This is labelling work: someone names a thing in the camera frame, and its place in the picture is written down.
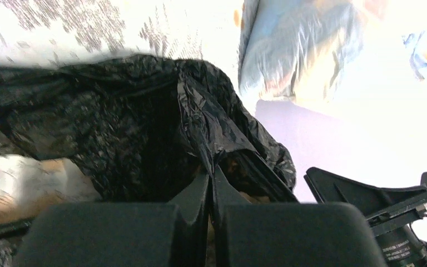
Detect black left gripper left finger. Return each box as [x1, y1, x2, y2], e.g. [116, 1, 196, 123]
[13, 174, 209, 266]

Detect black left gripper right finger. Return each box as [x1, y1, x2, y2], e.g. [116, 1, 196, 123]
[212, 168, 385, 266]

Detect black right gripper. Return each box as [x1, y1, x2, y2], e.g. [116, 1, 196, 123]
[304, 167, 427, 266]

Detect black trash bag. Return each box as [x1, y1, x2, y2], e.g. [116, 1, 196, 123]
[0, 55, 296, 202]

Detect large translucent plastic bag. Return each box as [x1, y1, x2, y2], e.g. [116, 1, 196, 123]
[239, 1, 427, 108]

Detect floral patterned table mat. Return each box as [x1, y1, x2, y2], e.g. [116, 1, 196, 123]
[0, 0, 244, 267]

